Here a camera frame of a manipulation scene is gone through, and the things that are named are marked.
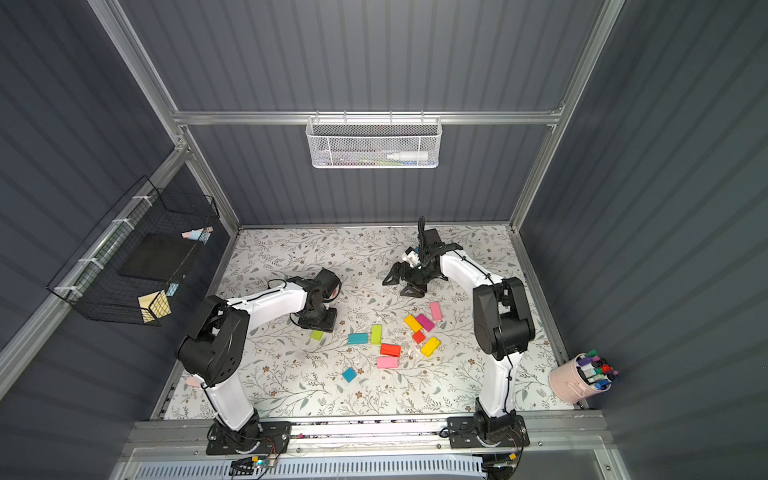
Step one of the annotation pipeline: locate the teal rectangular block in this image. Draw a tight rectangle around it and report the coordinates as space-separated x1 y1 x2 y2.
347 333 369 345

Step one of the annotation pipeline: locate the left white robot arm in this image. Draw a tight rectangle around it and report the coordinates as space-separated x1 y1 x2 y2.
176 268 342 432

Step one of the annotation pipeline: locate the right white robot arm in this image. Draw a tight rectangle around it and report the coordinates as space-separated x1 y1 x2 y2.
382 217 535 444

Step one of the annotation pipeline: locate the pink block right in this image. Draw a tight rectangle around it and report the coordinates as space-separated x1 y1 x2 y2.
429 302 443 322

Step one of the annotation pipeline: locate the pink block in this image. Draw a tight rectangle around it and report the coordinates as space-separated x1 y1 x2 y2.
429 302 443 322
376 356 399 369

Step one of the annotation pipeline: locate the yellow block upper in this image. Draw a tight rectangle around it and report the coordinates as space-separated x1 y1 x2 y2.
404 315 422 333

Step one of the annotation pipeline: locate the yellow block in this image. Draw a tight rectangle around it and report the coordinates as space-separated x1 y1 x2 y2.
404 315 422 333
420 336 441 358

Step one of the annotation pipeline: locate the magenta block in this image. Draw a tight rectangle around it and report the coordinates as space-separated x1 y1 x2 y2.
416 314 435 332

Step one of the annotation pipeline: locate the yellow block lower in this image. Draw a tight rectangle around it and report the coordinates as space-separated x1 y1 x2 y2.
420 336 441 358

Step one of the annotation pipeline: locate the red block centre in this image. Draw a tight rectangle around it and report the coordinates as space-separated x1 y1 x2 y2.
380 343 401 357

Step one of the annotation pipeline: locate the small teal cube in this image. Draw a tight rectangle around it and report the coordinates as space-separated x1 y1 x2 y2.
342 367 357 383

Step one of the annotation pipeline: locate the pink block bottom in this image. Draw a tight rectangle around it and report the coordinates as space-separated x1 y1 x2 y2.
376 356 399 369

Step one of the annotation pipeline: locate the white bottle in basket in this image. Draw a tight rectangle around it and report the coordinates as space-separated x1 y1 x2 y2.
386 151 429 163

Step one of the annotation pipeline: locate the yellow sticky note pad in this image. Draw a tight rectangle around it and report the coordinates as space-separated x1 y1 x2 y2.
138 290 171 324

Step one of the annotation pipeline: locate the black pad in basket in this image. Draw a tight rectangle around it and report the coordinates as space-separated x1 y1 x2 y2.
118 233 200 282

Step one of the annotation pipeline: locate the pink marker cup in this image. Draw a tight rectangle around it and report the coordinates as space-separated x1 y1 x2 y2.
548 349 619 404

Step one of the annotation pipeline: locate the white wire mesh basket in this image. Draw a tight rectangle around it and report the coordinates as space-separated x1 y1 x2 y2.
305 116 443 169

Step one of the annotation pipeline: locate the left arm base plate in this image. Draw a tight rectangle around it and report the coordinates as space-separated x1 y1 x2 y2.
206 419 292 456

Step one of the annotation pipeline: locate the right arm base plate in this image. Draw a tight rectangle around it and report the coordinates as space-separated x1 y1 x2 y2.
440 413 530 449

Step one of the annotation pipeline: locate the black wire basket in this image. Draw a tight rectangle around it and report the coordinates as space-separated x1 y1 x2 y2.
48 182 219 325

